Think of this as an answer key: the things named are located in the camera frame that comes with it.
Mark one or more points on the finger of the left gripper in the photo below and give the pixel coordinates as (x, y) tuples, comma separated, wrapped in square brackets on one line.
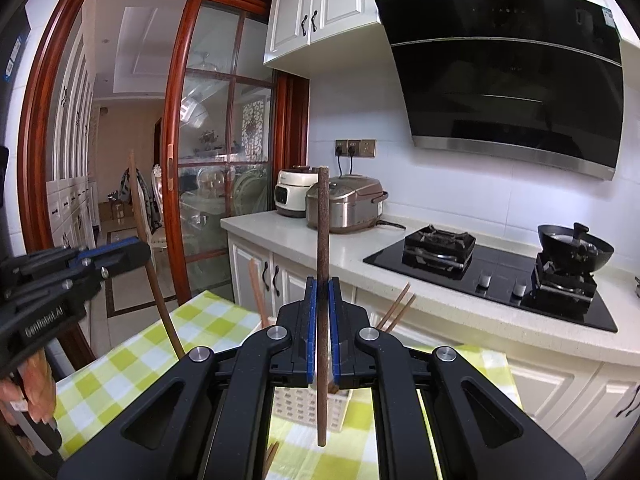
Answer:
[(111, 260), (53, 259)]

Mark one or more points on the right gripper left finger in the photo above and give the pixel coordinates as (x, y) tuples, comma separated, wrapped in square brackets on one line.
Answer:
[(208, 416)]

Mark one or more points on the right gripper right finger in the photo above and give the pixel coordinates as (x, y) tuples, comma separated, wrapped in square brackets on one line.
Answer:
[(435, 414)]

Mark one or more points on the person's left hand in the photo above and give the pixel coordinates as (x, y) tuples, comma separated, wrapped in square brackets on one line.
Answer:
[(39, 390)]

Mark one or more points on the ornate white dining chair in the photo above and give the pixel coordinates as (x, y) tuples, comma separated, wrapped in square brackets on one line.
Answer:
[(150, 210)]

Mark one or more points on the green checkered tablecloth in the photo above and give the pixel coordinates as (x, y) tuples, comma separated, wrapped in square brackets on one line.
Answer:
[(90, 398)]

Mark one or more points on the cream perforated utensil basket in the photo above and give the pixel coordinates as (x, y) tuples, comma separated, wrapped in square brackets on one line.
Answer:
[(299, 405)]

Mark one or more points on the white lower cabinets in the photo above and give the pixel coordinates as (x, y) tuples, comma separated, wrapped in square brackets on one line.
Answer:
[(580, 384)]

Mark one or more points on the red wooden sliding door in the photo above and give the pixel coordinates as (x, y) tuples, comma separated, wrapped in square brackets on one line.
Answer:
[(289, 148)]

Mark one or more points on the black glass gas hob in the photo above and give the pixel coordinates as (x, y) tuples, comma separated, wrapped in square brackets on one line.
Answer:
[(456, 261)]

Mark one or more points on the white pressure cooker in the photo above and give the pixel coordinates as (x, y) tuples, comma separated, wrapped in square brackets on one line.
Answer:
[(291, 189)]

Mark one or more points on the black wok with lid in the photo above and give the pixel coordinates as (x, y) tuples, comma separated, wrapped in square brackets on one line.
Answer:
[(573, 249)]

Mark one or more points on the silver rice cooker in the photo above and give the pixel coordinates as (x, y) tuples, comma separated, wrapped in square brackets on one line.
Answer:
[(355, 203)]

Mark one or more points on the black range hood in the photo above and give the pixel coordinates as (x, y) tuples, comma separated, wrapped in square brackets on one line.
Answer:
[(539, 81)]

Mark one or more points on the wall power socket strip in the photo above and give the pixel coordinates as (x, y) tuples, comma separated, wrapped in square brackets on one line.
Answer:
[(355, 148)]

